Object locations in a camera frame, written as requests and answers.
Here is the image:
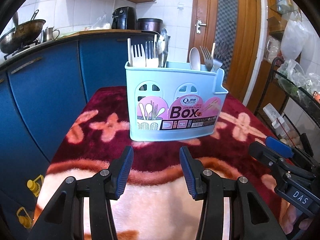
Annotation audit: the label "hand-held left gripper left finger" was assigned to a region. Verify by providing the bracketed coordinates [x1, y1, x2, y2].
[26, 145, 134, 240]

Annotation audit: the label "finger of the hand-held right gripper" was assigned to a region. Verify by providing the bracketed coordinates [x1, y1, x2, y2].
[249, 141, 284, 171]
[265, 136, 296, 159]

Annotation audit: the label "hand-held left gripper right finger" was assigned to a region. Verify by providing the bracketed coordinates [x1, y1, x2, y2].
[179, 146, 288, 240]

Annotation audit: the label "light blue utensil box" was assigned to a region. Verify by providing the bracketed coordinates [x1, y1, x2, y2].
[125, 61, 227, 142]

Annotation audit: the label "large steel fork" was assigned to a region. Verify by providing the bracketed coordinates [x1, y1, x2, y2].
[212, 41, 230, 72]

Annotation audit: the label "beige plastic spoon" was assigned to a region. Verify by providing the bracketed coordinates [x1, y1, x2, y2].
[189, 47, 201, 71]

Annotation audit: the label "person's right hand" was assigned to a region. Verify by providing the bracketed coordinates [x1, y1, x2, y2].
[285, 204, 315, 233]

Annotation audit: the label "pile of white eggs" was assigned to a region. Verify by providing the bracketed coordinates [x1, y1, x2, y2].
[280, 132, 304, 147]

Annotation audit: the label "white power strip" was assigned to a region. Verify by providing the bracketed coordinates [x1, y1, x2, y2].
[262, 103, 290, 139]

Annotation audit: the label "red floral blanket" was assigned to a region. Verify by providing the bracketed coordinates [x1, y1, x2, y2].
[32, 86, 320, 240]

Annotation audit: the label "crumpled clear plastic bag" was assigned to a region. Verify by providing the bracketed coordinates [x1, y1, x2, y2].
[278, 59, 320, 94]

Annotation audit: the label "yellow plastic jug top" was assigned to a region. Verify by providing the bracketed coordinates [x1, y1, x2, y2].
[16, 207, 33, 228]
[27, 174, 43, 197]

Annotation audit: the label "white plastic bag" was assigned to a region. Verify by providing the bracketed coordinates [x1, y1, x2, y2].
[281, 12, 310, 60]

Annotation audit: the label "blue base cabinets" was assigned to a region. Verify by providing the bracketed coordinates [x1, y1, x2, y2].
[0, 31, 162, 230]

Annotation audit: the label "wooden shelf unit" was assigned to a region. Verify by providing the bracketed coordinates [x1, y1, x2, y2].
[265, 0, 300, 63]

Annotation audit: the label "dark rice cooker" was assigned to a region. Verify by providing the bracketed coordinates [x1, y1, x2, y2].
[137, 18, 163, 34]

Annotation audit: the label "clear bag on counter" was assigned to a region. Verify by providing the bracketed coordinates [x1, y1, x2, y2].
[94, 15, 112, 30]

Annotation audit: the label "black air fryer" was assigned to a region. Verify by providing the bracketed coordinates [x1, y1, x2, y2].
[111, 7, 137, 30]

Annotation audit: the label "wooden door with glass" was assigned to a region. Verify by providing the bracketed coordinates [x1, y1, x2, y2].
[187, 0, 262, 103]

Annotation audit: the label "steel pitcher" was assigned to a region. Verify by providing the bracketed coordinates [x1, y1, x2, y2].
[41, 27, 60, 43]

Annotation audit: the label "dark metal wok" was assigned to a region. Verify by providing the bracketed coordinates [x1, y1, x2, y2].
[0, 19, 46, 54]

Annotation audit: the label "red cable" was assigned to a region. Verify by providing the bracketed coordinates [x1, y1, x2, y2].
[275, 117, 293, 140]

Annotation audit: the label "black wire rack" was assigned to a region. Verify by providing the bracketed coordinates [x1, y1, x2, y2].
[260, 57, 320, 155]

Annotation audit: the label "metal door handle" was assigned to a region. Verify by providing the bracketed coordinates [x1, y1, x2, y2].
[196, 20, 207, 34]

